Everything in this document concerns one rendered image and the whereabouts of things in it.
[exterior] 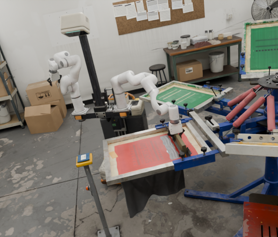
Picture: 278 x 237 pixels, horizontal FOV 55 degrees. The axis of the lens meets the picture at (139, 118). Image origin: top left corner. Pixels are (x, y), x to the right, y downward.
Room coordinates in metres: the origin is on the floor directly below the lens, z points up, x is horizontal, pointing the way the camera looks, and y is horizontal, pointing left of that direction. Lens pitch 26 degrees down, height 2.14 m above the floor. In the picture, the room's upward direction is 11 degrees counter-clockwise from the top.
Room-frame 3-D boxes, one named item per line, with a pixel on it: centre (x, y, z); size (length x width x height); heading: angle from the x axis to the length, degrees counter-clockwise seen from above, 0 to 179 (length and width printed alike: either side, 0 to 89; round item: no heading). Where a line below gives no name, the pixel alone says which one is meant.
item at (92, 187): (1.86, 0.51, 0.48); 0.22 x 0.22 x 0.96; 5
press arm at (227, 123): (1.84, -0.63, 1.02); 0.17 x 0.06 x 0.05; 95
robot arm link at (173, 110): (1.84, -0.25, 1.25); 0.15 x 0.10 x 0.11; 38
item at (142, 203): (1.58, -0.03, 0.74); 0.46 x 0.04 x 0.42; 95
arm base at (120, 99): (2.34, 0.13, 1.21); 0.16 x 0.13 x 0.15; 165
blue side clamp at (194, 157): (1.53, -0.33, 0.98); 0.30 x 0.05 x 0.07; 95
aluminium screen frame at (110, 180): (1.79, -0.07, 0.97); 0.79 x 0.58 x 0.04; 95
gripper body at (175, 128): (1.81, -0.27, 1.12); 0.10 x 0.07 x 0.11; 95
